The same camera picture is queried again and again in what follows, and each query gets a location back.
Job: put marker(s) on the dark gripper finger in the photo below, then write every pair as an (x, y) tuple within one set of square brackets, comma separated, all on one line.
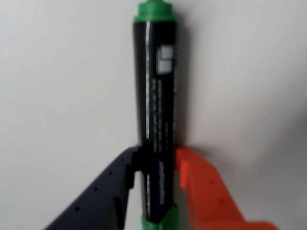
[(100, 203)]

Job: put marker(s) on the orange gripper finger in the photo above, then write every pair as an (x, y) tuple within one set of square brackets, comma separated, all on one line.
[(211, 196)]

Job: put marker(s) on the green black marker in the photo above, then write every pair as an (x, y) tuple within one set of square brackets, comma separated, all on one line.
[(156, 95)]

